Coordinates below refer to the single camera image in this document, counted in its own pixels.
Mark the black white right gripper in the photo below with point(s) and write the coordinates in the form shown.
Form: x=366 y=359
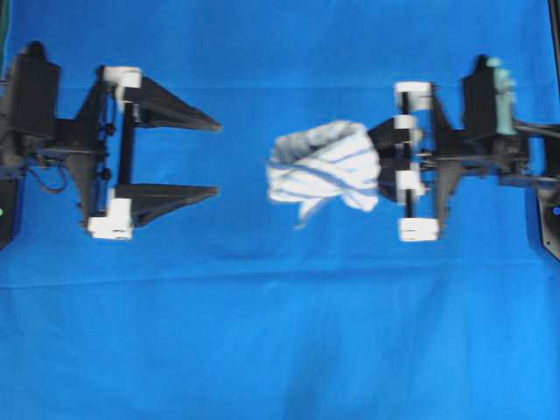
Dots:
x=404 y=180

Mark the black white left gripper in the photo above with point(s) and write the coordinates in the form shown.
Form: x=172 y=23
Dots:
x=84 y=150

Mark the white blue striped towel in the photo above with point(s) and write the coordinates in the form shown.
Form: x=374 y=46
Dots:
x=312 y=167

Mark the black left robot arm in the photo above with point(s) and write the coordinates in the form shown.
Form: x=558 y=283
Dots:
x=29 y=126

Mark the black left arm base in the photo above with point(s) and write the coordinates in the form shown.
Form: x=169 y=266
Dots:
x=12 y=191

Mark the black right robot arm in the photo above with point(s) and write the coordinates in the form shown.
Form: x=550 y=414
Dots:
x=492 y=140

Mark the blue table cloth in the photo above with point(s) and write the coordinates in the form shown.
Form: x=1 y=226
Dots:
x=229 y=309

